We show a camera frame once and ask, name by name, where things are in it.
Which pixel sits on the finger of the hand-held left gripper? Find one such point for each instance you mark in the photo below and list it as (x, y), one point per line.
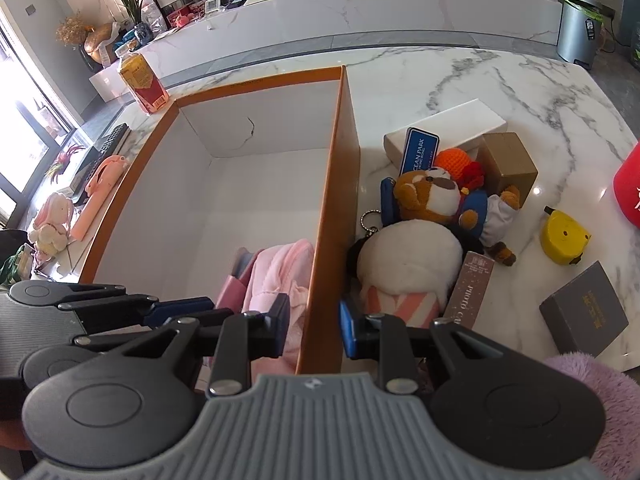
(180, 310)
(110, 336)

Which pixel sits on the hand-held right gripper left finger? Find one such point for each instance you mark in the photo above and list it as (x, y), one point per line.
(280, 322)

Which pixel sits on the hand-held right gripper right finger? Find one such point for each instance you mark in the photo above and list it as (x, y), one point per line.
(350, 332)

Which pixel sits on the white box with orange rim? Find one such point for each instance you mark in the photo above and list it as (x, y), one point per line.
(345, 185)

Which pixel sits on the brown bear plush toy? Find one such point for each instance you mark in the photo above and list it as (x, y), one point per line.
(425, 195)

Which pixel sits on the orange and red crochet charm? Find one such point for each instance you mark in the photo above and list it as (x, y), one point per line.
(452, 160)

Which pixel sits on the yellow toy duck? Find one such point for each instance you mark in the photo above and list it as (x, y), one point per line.
(562, 237)

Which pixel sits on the pink plush cloth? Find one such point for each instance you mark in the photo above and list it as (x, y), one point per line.
(280, 270)

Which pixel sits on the pink flat pouch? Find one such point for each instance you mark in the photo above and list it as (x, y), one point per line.
(230, 287)

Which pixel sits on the green packet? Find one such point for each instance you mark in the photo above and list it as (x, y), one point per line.
(15, 265)

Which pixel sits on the pink bunny plush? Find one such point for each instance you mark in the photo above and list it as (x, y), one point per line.
(50, 225)

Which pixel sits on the brown glitter card box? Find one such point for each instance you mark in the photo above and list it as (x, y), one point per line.
(470, 285)

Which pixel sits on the pink handheld stick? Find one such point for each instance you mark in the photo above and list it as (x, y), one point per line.
(95, 195)

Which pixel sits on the red artificial flower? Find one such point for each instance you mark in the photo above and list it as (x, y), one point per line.
(67, 155)

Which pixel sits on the black remote control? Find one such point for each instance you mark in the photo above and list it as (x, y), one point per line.
(112, 142)

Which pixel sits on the blue sign plaque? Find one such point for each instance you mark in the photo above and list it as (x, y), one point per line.
(417, 147)

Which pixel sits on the orange drink bottle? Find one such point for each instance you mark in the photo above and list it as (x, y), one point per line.
(142, 82)

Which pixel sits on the brown cardboard box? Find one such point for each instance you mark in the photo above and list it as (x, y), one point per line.
(510, 165)

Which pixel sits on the white rectangular box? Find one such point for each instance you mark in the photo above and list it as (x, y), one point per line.
(450, 120)

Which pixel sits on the dark grey flat box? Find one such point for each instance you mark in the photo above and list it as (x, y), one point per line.
(585, 310)

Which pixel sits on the purple fluffy clothing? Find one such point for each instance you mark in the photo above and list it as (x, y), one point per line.
(600, 400)

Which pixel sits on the gold vase with dried flowers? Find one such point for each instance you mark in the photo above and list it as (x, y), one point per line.
(97, 42)

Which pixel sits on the potted orchid plant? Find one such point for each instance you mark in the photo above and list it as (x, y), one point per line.
(141, 32)

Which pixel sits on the small pink toy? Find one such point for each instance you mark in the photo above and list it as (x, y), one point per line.
(184, 20)

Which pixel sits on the small white desk display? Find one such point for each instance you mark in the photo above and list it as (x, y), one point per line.
(211, 6)

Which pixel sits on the red cup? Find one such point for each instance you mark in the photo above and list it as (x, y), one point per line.
(629, 185)

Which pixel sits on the white marble media cabinet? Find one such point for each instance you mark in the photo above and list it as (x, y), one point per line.
(400, 10)

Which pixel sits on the silver pot with green plant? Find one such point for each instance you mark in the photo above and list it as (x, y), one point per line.
(575, 30)

